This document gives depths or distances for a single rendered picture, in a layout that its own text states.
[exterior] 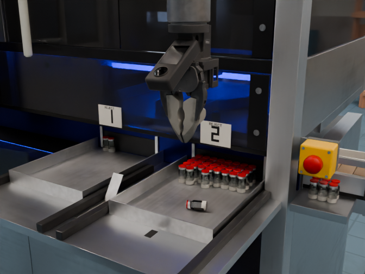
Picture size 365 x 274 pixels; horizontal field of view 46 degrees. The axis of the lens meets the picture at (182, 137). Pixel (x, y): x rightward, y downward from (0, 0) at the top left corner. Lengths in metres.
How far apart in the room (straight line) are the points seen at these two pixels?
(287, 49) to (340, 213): 0.39
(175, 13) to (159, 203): 0.47
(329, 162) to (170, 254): 0.40
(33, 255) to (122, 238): 0.91
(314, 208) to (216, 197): 0.23
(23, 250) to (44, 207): 0.76
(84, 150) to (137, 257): 0.63
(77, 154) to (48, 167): 0.12
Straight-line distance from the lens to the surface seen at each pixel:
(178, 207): 1.01
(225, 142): 1.07
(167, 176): 1.16
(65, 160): 1.34
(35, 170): 1.27
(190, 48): 0.73
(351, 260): 2.60
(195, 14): 0.74
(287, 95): 0.99
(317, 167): 0.97
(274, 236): 1.12
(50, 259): 1.71
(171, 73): 0.69
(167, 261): 0.83
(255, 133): 1.03
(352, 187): 1.13
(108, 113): 1.26
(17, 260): 1.88
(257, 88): 1.01
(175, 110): 0.78
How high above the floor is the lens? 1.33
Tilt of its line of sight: 17 degrees down
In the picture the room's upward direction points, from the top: straight up
